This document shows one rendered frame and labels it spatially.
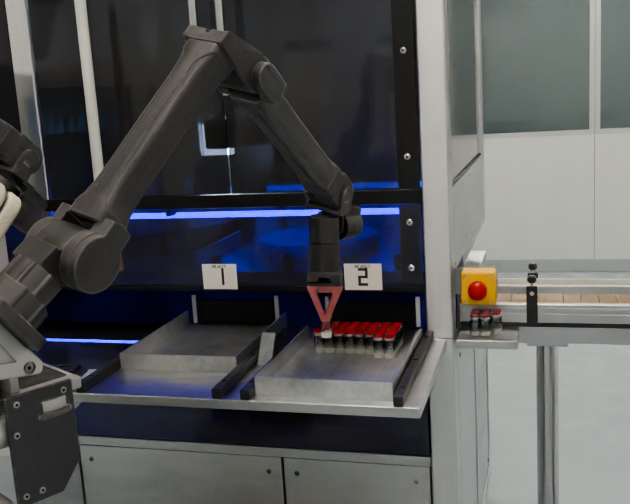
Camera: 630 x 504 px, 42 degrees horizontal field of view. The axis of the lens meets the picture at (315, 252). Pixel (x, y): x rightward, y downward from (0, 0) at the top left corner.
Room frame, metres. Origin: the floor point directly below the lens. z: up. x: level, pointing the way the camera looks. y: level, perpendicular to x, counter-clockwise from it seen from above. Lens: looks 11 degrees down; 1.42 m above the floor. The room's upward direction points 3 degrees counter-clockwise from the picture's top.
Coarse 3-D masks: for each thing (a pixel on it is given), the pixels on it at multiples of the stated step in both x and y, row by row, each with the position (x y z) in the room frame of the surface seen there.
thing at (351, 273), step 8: (344, 264) 1.79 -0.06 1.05; (352, 264) 1.78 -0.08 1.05; (360, 264) 1.78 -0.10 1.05; (368, 264) 1.77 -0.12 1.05; (376, 264) 1.77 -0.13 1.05; (344, 272) 1.79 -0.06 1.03; (352, 272) 1.78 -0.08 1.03; (360, 272) 1.78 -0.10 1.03; (368, 272) 1.77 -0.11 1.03; (376, 272) 1.77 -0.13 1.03; (352, 280) 1.78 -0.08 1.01; (368, 280) 1.77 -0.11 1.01; (376, 280) 1.77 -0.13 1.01; (352, 288) 1.78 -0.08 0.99; (360, 288) 1.78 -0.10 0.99; (368, 288) 1.77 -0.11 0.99; (376, 288) 1.77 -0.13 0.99
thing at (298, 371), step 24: (288, 360) 1.64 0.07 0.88; (312, 360) 1.63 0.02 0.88; (336, 360) 1.62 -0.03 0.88; (360, 360) 1.61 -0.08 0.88; (384, 360) 1.61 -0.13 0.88; (408, 360) 1.54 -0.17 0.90; (264, 384) 1.45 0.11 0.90; (288, 384) 1.44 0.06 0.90; (312, 384) 1.43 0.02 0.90; (336, 384) 1.41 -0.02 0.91; (360, 384) 1.40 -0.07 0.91; (384, 384) 1.39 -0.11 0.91
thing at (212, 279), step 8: (208, 264) 1.88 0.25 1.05; (216, 264) 1.87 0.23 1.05; (224, 264) 1.87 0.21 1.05; (232, 264) 1.86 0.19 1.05; (208, 272) 1.88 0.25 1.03; (216, 272) 1.87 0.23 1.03; (224, 272) 1.87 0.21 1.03; (232, 272) 1.86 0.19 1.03; (208, 280) 1.88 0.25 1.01; (216, 280) 1.87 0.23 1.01; (224, 280) 1.87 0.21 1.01; (232, 280) 1.86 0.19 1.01; (208, 288) 1.88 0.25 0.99; (216, 288) 1.87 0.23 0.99; (224, 288) 1.87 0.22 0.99; (232, 288) 1.86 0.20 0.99
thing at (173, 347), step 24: (168, 336) 1.87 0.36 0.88; (192, 336) 1.87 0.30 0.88; (216, 336) 1.85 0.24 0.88; (240, 336) 1.84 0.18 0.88; (120, 360) 1.66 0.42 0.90; (144, 360) 1.64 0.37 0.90; (168, 360) 1.63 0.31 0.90; (192, 360) 1.61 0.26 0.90; (216, 360) 1.60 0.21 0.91; (240, 360) 1.61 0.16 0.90
